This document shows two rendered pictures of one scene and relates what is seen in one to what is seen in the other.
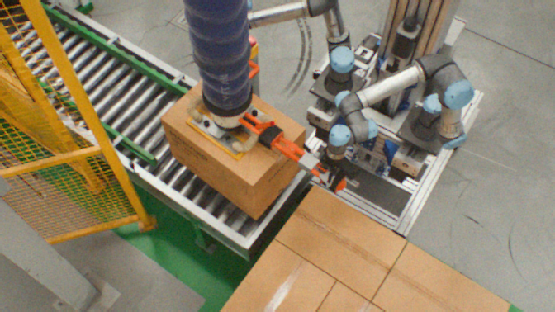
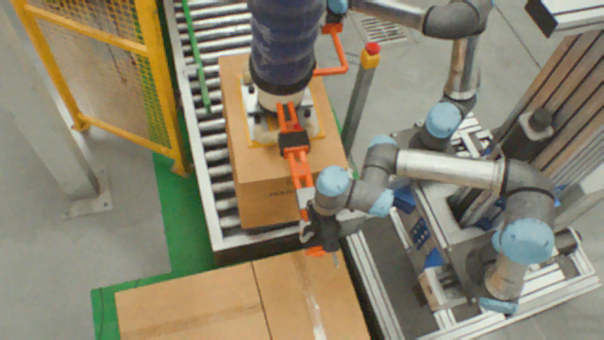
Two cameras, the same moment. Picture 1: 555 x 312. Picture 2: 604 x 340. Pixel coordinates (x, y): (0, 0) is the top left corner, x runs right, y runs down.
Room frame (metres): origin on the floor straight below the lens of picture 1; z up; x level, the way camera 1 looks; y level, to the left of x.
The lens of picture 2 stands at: (0.51, -0.49, 2.63)
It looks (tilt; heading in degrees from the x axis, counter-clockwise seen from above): 61 degrees down; 32
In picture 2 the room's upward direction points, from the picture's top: 8 degrees clockwise
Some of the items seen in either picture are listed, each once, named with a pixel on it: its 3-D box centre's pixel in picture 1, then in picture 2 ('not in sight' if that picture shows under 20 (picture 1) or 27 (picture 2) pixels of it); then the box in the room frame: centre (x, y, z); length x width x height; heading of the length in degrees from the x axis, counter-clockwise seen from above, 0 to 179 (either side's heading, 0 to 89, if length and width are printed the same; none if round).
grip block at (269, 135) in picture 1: (270, 136); (293, 143); (1.27, 0.02, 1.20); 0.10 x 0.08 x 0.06; 141
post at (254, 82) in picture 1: (253, 97); (353, 117); (1.98, 0.13, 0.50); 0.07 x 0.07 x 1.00; 55
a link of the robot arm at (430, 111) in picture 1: (434, 111); (505, 251); (1.41, -0.75, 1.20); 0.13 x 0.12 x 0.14; 22
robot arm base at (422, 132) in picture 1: (428, 123); (491, 261); (1.42, -0.74, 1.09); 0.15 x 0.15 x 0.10
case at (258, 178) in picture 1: (234, 144); (276, 137); (1.43, 0.20, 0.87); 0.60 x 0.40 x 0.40; 51
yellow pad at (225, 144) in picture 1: (217, 132); (254, 106); (1.36, 0.27, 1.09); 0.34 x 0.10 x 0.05; 51
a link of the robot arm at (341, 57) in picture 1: (341, 63); (441, 124); (1.69, -0.33, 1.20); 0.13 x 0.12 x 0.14; 1
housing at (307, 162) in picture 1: (308, 163); (307, 200); (1.14, -0.15, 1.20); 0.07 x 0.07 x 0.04; 51
